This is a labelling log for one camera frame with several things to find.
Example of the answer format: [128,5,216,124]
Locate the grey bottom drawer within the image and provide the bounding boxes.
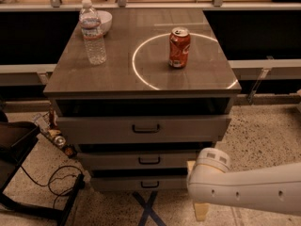
[90,175,186,191]

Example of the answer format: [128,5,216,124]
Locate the grey drawer cabinet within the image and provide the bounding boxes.
[44,8,241,178]

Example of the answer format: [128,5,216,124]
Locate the black chair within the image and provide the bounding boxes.
[0,111,85,226]

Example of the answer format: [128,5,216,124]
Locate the grey rail barrier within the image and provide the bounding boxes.
[0,0,301,101]

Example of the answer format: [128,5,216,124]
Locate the basket of snack items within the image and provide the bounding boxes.
[33,105,77,158]

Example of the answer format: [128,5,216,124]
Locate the black cable on floor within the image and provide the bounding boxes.
[20,164,85,209]

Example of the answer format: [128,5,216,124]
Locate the red soda can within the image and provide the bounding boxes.
[169,26,191,69]

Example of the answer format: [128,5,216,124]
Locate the grey drawer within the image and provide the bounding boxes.
[90,175,186,191]
[57,115,230,144]
[77,150,198,170]

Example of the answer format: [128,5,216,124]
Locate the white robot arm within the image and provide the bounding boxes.
[186,148,301,221]

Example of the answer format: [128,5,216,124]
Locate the grey top drawer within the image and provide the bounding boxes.
[57,115,230,144]

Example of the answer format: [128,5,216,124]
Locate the blue tape cross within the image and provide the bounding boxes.
[133,191,166,226]

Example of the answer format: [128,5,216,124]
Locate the white bowl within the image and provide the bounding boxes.
[98,10,113,34]

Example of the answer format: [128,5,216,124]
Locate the clear plastic water bottle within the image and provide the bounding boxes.
[79,0,106,65]

